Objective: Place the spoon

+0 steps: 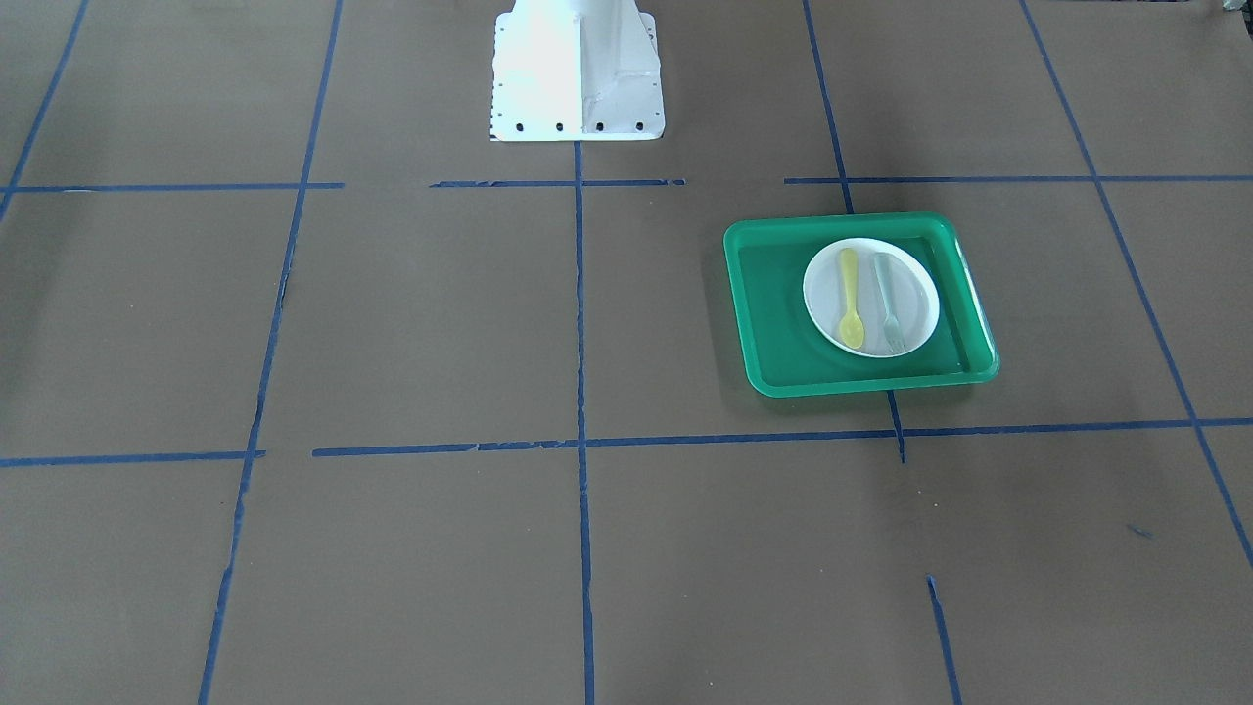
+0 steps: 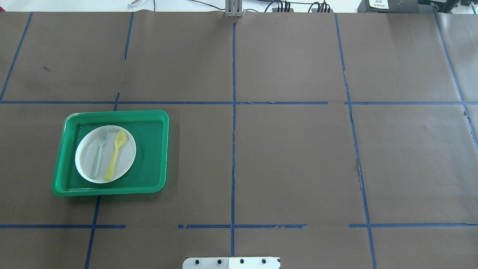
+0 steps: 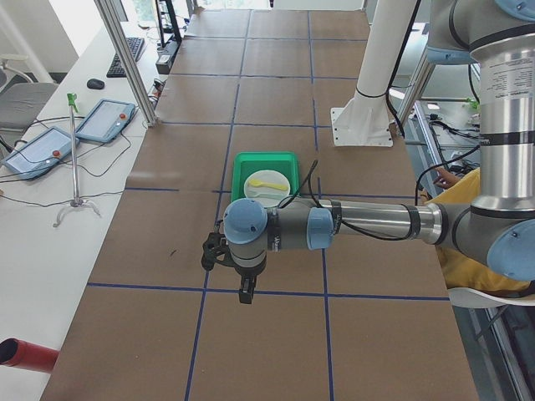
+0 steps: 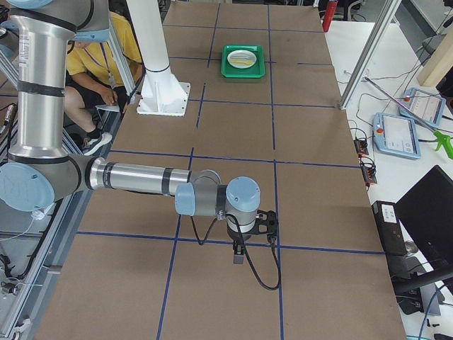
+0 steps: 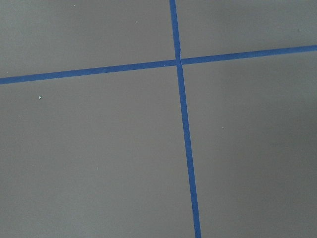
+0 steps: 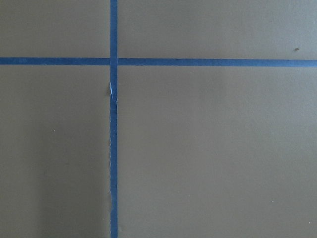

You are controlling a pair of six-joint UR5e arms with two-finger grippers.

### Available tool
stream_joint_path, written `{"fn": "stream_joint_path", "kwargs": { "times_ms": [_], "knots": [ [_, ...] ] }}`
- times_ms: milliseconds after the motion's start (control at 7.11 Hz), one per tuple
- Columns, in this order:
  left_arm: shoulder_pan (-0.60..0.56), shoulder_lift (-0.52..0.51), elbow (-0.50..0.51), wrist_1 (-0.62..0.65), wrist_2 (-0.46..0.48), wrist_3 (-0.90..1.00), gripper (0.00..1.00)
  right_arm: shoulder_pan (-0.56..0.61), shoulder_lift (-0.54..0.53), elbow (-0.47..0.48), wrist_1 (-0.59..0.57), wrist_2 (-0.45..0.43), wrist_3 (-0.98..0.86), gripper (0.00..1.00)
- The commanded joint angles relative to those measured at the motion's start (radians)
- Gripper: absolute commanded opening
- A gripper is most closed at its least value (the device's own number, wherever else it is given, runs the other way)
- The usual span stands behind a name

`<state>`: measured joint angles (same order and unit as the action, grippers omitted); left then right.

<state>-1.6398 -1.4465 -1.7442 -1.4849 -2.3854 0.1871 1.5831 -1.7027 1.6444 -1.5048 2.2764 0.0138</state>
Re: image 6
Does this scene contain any blue tape strip crosswise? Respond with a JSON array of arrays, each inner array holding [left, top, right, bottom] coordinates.
[[0, 57, 317, 67]]

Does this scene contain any blue tape strip lengthwise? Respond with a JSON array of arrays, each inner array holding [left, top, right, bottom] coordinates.
[[109, 0, 118, 238]]

